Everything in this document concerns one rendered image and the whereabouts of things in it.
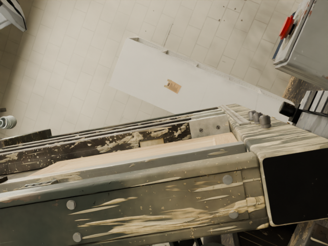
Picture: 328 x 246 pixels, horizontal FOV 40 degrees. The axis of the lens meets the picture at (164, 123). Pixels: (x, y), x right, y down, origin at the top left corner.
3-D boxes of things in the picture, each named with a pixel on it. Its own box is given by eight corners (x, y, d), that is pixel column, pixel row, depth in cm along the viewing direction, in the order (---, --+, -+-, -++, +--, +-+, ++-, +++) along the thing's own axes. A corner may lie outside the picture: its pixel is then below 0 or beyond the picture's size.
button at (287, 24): (303, 17, 68) (291, 11, 68) (293, 41, 68) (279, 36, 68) (298, 21, 72) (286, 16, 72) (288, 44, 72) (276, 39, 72)
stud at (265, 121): (272, 127, 101) (270, 114, 101) (261, 129, 101) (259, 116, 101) (271, 127, 103) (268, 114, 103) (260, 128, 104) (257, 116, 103)
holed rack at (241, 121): (250, 124, 120) (250, 121, 120) (239, 126, 120) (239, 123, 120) (224, 105, 284) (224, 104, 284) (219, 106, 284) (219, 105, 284)
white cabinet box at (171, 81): (299, 110, 481) (126, 37, 493) (276, 157, 495) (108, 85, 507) (292, 101, 540) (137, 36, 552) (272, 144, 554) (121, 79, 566)
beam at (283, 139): (354, 216, 65) (342, 142, 64) (270, 228, 66) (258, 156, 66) (239, 120, 284) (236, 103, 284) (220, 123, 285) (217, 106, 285)
